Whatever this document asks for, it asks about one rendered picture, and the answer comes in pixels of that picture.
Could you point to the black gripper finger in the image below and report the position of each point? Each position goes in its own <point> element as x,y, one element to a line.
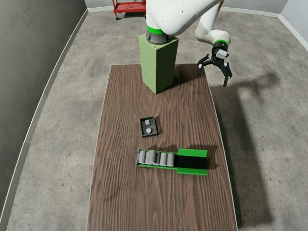
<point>202,62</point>
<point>226,71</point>

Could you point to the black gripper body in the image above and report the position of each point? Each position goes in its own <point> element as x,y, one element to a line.
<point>216,62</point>

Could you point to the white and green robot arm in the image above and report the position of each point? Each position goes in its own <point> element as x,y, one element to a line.
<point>166,18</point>

